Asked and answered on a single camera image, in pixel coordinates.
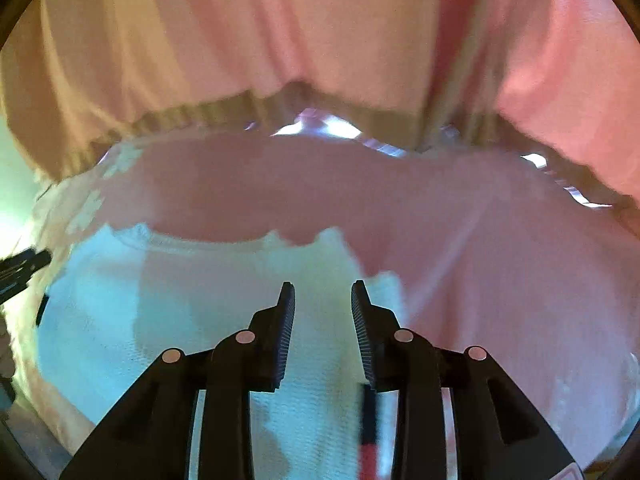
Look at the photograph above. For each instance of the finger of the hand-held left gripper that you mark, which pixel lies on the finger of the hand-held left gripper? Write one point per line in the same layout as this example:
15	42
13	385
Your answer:
20	265

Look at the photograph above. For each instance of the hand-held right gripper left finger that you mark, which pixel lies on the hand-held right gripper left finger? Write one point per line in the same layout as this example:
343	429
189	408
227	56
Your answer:
280	335

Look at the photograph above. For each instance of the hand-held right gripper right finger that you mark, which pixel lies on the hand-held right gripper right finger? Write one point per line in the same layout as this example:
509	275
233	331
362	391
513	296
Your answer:
364	335

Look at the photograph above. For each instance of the white red black knit sweater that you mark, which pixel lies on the white red black knit sweater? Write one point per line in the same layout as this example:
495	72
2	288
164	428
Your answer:
200	350

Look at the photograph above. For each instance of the pink blanket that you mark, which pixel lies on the pink blanket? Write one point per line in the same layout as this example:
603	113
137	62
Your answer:
450	240

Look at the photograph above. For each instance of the pink curtain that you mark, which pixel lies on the pink curtain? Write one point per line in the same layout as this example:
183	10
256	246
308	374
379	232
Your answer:
320	35

